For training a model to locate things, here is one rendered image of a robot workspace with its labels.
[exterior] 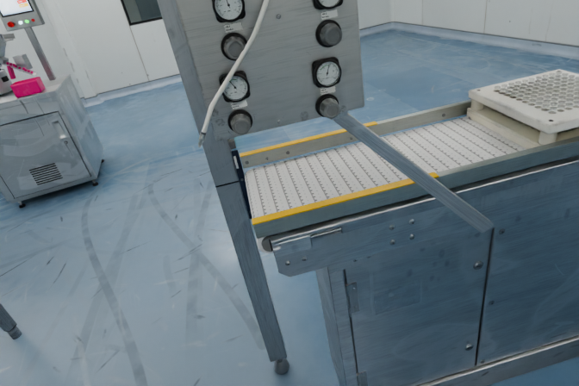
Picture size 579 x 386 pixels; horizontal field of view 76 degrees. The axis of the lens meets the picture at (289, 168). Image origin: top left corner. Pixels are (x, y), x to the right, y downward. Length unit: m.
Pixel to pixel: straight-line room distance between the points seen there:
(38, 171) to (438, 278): 2.78
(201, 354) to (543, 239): 1.21
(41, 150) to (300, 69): 2.72
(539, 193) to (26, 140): 2.91
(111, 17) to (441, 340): 5.26
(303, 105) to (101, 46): 5.26
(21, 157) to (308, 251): 2.66
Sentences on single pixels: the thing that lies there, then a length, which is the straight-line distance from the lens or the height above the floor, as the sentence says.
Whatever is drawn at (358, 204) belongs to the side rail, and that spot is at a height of 0.85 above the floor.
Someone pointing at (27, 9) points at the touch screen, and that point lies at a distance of 3.29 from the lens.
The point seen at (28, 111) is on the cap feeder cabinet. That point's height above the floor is 0.66.
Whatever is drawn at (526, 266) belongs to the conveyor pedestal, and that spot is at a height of 0.50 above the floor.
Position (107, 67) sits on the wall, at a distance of 5.75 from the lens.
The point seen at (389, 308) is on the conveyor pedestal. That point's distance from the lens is 0.97.
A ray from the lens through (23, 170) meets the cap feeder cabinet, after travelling 3.19.
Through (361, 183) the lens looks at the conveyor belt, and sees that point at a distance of 0.76.
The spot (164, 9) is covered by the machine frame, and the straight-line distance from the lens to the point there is 0.81.
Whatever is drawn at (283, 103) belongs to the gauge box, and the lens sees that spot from 0.51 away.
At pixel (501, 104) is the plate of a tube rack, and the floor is 0.90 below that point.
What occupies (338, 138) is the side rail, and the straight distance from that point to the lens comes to 0.90.
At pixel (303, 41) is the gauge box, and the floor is 1.15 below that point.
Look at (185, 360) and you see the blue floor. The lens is 1.63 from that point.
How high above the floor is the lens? 1.24
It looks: 29 degrees down
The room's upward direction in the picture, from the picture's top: 11 degrees counter-clockwise
